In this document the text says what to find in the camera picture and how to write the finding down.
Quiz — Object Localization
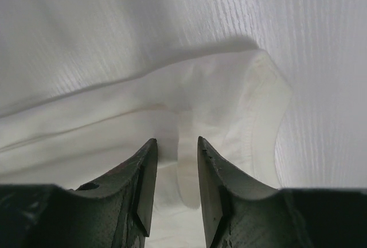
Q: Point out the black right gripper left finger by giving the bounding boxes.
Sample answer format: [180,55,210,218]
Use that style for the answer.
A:
[1,139,158,247]

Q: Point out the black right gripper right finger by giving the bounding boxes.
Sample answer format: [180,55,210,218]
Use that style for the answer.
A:
[197,137,366,247]

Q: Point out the white t-shirt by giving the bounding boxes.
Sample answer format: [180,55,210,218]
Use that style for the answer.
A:
[1,50,292,247]

